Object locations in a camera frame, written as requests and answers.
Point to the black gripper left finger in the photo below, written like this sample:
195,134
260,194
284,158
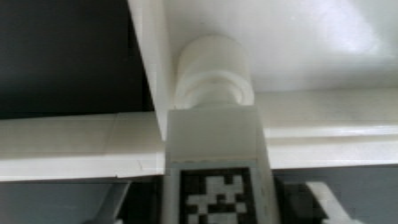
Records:
131,206

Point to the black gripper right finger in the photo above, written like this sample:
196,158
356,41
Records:
308,203

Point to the white table leg with tag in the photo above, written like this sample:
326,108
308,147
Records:
220,190

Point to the white square table top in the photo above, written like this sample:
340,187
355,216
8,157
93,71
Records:
323,52

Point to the white front fence bar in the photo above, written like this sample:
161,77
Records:
93,146

